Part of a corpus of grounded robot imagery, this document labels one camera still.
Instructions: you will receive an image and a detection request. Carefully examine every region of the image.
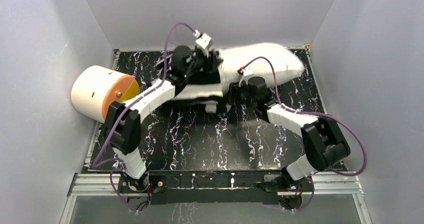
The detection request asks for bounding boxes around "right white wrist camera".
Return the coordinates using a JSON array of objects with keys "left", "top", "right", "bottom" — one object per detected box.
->
[{"left": 238, "top": 66, "right": 254, "bottom": 77}]

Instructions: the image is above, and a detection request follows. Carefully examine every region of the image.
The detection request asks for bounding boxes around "white orange cylinder roll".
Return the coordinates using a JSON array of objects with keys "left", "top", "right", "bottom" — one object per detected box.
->
[{"left": 71, "top": 65, "right": 140, "bottom": 123}]

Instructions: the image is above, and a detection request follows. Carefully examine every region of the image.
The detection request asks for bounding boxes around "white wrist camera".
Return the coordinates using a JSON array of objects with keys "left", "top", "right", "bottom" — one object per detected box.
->
[
  {"left": 194, "top": 31, "right": 214, "bottom": 56},
  {"left": 238, "top": 66, "right": 254, "bottom": 77}
]

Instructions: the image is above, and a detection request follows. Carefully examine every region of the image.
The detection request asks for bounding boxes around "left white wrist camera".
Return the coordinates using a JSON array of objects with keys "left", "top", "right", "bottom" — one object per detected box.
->
[{"left": 194, "top": 31, "right": 214, "bottom": 56}]

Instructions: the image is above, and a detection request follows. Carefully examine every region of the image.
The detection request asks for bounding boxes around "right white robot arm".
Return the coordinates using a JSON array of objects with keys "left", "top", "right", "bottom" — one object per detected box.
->
[{"left": 228, "top": 77, "right": 351, "bottom": 191}]

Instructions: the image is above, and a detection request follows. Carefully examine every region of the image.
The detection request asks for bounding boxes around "black white striped pillowcase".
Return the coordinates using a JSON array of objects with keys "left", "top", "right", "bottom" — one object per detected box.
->
[{"left": 166, "top": 74, "right": 241, "bottom": 113}]

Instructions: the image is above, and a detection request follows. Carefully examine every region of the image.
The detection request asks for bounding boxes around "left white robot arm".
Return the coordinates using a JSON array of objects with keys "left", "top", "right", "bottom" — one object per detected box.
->
[{"left": 103, "top": 45, "right": 224, "bottom": 192}]

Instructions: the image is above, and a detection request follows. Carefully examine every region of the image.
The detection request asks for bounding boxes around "white pillow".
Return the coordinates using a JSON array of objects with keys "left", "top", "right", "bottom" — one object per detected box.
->
[{"left": 169, "top": 42, "right": 306, "bottom": 107}]

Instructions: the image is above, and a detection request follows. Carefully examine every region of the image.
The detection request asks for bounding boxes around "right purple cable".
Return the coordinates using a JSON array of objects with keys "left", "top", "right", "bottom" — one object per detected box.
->
[{"left": 239, "top": 56, "right": 367, "bottom": 177}]

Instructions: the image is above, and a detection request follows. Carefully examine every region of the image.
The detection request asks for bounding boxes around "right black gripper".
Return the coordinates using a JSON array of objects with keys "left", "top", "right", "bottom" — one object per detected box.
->
[{"left": 222, "top": 78, "right": 258, "bottom": 106}]

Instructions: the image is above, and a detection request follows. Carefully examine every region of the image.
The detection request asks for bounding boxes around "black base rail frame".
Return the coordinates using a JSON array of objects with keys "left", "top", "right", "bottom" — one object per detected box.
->
[{"left": 117, "top": 170, "right": 313, "bottom": 209}]

